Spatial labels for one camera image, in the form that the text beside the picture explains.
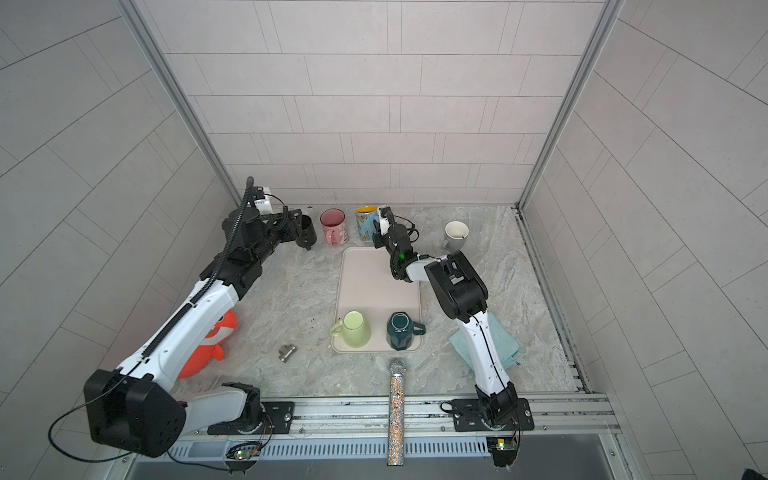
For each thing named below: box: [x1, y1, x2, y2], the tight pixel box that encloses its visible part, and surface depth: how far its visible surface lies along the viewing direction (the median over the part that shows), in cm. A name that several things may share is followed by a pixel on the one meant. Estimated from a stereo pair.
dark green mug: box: [387, 311, 427, 351], surface depth 79 cm
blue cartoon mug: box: [356, 206, 379, 241], surface depth 102 cm
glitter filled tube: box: [387, 357, 407, 467], surface depth 71 cm
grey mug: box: [443, 220, 469, 252], surface depth 101 cm
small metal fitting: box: [278, 344, 296, 363], surface depth 82 cm
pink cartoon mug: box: [320, 208, 348, 247], surface depth 101 cm
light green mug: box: [330, 310, 371, 349], surface depth 80 cm
